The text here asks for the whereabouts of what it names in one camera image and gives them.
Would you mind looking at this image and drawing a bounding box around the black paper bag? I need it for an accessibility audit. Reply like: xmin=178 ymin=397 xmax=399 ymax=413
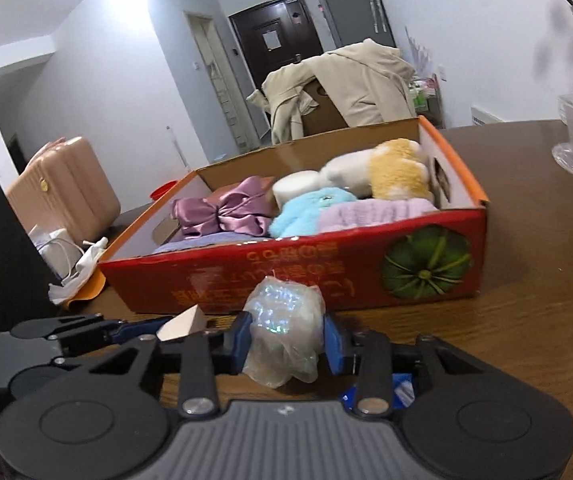
xmin=0 ymin=186 xmax=59 ymax=332

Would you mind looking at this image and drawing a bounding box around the orange black pouch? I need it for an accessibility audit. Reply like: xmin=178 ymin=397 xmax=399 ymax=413
xmin=63 ymin=269 xmax=106 ymax=310

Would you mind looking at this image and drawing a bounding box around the lilac fluffy towel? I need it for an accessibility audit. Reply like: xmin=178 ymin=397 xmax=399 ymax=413
xmin=317 ymin=198 xmax=438 ymax=234

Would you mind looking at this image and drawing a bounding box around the red cardboard box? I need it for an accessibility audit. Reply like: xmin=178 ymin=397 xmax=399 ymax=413
xmin=99 ymin=117 xmax=488 ymax=314

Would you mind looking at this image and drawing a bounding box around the white foam cylinder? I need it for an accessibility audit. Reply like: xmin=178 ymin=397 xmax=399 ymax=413
xmin=272 ymin=170 xmax=320 ymax=209

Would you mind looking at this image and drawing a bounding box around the brown chair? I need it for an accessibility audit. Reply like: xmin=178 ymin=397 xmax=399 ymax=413
xmin=303 ymin=79 xmax=348 ymax=136

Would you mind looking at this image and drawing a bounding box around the beige coat on chair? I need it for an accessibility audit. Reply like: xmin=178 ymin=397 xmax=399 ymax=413
xmin=246 ymin=38 xmax=416 ymax=145

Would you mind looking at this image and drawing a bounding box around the grey cabinet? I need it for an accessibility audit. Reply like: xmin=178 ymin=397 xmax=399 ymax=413
xmin=318 ymin=0 xmax=396 ymax=48

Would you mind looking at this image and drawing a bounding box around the light blue plush toy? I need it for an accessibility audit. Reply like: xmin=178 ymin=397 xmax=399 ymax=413
xmin=269 ymin=188 xmax=358 ymax=238

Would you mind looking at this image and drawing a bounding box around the blue tissue pack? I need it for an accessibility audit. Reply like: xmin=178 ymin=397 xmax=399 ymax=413
xmin=338 ymin=373 xmax=415 ymax=411

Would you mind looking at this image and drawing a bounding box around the pink satin bow scrunchie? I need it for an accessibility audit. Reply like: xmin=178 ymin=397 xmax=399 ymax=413
xmin=172 ymin=176 xmax=273 ymax=237

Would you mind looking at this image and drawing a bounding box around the purple cushion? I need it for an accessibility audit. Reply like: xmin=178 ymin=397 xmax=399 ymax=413
xmin=153 ymin=232 xmax=268 ymax=255

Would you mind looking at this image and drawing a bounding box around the dark entrance door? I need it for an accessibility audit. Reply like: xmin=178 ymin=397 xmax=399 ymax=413
xmin=230 ymin=0 xmax=323 ymax=88

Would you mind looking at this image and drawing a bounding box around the white triangular sponge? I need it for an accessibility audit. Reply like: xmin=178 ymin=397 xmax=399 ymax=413
xmin=156 ymin=304 xmax=207 ymax=341

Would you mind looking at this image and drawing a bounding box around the yellow white plush toy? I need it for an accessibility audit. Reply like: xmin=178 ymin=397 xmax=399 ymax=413
xmin=319 ymin=139 xmax=435 ymax=203

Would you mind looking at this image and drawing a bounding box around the iridescent ball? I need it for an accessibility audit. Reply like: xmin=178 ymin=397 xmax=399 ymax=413
xmin=243 ymin=276 xmax=325 ymax=389

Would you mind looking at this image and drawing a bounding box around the white cloth and charger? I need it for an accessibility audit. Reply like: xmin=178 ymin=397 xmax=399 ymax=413
xmin=29 ymin=226 xmax=108 ymax=307

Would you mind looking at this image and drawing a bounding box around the pink suitcase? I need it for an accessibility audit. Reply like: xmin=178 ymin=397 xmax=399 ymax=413
xmin=6 ymin=136 xmax=122 ymax=244

